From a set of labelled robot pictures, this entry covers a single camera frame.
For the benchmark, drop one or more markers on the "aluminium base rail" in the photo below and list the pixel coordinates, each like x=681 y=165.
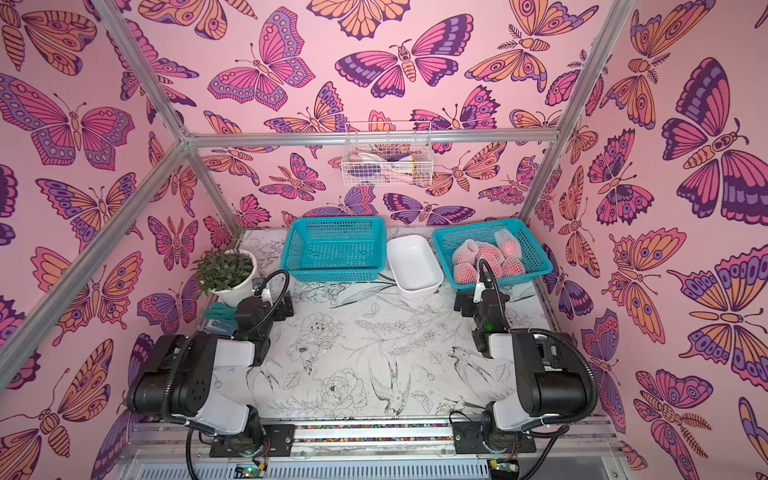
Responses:
x=410 y=448

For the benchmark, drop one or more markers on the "teal plastic basket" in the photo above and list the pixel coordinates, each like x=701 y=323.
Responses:
x=335 y=249
x=456 y=248

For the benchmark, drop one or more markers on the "right teal plastic basket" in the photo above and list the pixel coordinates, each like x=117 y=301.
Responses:
x=456 y=248

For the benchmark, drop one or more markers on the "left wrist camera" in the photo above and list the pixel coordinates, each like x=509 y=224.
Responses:
x=263 y=290

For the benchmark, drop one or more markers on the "white wire wall basket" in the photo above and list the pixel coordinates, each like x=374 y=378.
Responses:
x=387 y=152

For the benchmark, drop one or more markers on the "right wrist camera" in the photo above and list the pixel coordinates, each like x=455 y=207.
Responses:
x=478 y=291

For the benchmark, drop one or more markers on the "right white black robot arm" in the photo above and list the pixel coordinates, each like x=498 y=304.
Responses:
x=554 y=385

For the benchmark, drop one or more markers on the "potted green plant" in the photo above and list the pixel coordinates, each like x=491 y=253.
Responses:
x=227 y=274

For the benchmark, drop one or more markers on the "white plastic tray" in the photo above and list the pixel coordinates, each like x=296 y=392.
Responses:
x=414 y=267

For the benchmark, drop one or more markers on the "blue dotted work glove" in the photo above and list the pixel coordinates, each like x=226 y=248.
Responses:
x=220 y=329

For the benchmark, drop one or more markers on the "left teal plastic basket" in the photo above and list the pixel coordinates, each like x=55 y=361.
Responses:
x=335 y=249

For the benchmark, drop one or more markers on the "netted apple in basket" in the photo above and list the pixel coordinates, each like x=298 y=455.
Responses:
x=492 y=254
x=512 y=267
x=508 y=244

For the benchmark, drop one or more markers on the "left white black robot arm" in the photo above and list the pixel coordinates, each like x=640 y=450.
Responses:
x=176 y=382

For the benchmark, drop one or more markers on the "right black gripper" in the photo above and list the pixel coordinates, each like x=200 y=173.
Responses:
x=471 y=301

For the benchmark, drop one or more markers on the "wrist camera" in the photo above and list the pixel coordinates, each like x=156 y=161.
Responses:
x=478 y=291
x=263 y=290

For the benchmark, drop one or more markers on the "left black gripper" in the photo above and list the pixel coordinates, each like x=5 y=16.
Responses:
x=279 y=308

